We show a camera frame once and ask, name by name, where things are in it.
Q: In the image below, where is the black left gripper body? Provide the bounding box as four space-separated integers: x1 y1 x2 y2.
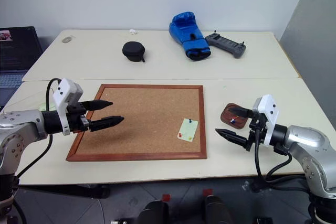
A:
65 102 91 133

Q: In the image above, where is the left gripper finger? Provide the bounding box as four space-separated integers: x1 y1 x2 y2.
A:
88 115 125 132
78 100 114 112

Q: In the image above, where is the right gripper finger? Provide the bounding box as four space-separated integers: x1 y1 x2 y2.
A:
227 105 254 119
215 128 249 149

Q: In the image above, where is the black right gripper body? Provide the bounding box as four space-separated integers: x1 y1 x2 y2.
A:
245 111 268 153

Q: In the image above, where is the light green paper note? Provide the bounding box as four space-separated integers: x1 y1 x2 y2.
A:
176 118 199 142

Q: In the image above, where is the wood framed cork board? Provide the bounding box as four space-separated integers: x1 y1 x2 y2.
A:
65 84 207 162

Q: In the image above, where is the brown square pin tray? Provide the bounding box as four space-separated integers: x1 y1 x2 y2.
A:
219 102 250 130

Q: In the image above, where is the black table base bar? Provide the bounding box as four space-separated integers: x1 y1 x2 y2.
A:
250 175 309 193
18 184 111 199

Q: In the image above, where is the black round zip case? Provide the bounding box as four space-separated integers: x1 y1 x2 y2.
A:
122 41 146 63

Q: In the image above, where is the grey handheld controller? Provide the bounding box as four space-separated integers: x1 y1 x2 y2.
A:
204 30 247 59

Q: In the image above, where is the dark rounded shape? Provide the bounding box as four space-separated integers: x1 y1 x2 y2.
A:
136 199 170 224
204 194 234 224

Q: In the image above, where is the dark open laptop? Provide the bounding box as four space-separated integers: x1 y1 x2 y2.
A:
0 26 43 111

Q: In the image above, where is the blue boxing glove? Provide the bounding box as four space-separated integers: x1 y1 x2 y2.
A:
168 11 212 61

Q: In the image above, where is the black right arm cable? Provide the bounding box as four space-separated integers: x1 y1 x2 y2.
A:
252 125 312 193

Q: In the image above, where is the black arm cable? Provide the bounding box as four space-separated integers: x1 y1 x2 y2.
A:
252 125 312 193
14 78 62 180

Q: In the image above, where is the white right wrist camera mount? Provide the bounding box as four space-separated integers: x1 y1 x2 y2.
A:
252 94 279 148

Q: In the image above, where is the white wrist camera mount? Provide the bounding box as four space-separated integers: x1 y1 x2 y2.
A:
252 94 279 148
52 78 84 136

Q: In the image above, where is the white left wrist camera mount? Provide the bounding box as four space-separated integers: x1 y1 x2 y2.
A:
52 78 84 136

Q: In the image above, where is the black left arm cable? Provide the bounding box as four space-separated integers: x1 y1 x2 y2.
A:
14 78 62 180

